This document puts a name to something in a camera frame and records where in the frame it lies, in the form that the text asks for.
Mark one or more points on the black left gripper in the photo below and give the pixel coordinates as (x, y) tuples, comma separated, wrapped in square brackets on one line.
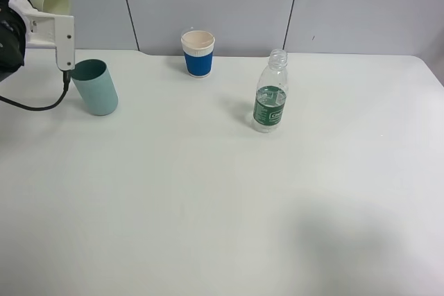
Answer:
[(13, 40)]

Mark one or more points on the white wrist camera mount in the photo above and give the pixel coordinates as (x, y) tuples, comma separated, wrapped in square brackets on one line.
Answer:
[(48, 31)]

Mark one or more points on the teal plastic cup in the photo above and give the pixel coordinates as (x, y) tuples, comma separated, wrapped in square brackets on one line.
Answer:
[(95, 86)]

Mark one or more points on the blue sleeved paper cup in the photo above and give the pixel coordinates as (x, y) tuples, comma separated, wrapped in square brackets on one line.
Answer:
[(198, 47)]

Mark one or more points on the clear bottle green label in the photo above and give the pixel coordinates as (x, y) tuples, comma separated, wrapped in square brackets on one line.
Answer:
[(271, 93)]

